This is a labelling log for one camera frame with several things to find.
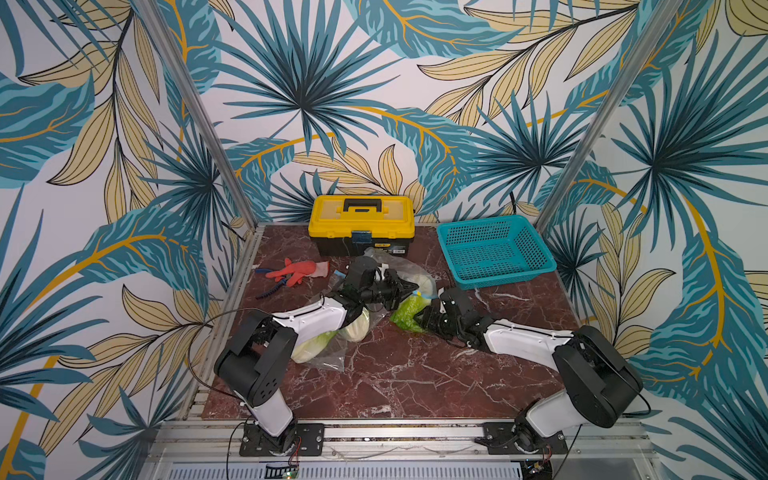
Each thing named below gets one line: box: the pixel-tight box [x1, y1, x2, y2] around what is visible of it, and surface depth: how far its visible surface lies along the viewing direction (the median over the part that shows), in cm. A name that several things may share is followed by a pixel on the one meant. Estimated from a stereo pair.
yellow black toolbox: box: [308, 194, 416, 256], surface depth 100 cm
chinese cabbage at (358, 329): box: [340, 308, 370, 342], surface depth 87 cm
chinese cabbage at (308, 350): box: [291, 330, 339, 364], surface depth 84 cm
